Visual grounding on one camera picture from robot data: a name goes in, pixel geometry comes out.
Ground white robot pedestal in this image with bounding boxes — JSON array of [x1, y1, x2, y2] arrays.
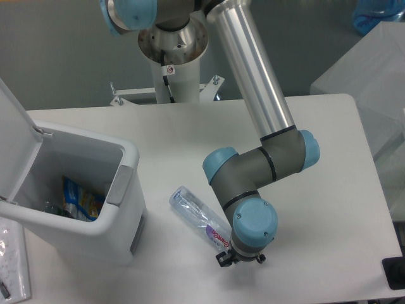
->
[[138, 18, 208, 104]]

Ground blue plastic bag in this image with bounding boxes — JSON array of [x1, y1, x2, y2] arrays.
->
[[352, 0, 404, 36]]

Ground clear plastic water bottle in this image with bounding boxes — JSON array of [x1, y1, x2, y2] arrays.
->
[[169, 186, 231, 252]]

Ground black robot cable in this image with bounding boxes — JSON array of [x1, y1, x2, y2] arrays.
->
[[159, 50, 177, 104]]

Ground white paper in sleeve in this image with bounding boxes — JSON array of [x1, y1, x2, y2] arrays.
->
[[1, 218, 32, 303]]

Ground white trash can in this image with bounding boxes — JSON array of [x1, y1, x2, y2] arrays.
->
[[1, 122, 146, 265]]

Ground blue snack wrapper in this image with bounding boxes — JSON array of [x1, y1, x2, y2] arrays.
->
[[62, 176, 105, 222]]

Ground translucent plastic box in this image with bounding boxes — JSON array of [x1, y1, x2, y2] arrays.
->
[[310, 22, 404, 222]]

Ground black device at edge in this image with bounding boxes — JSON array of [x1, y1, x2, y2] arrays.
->
[[382, 256, 404, 290]]

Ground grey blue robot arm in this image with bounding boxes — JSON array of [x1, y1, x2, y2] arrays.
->
[[99, 1, 320, 267]]

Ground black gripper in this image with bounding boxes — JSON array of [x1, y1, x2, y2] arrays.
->
[[216, 247, 266, 268]]

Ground white trash can lid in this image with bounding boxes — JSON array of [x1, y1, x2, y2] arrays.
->
[[1, 82, 53, 208]]

